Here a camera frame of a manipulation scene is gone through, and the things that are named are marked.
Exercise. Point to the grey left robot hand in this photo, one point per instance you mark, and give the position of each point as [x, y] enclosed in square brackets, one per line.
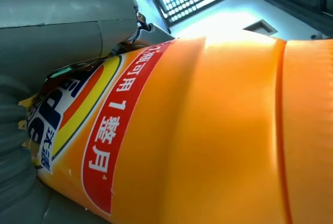
[65, 26]

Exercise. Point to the orange detergent bottle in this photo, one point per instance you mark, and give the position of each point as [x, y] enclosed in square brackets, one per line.
[195, 129]

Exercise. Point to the square ceiling vent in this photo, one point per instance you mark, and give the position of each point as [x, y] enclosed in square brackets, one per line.
[260, 27]

